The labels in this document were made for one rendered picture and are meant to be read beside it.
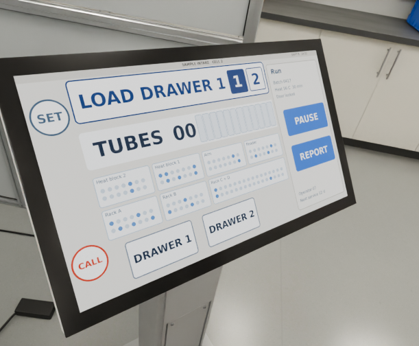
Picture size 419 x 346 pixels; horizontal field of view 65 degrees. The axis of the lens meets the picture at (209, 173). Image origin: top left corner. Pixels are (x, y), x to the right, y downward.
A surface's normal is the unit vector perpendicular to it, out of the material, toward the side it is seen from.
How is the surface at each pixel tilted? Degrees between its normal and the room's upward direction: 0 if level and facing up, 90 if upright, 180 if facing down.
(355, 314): 0
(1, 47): 90
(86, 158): 50
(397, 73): 90
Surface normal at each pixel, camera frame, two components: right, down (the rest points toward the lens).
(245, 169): 0.49, -0.06
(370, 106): -0.16, 0.59
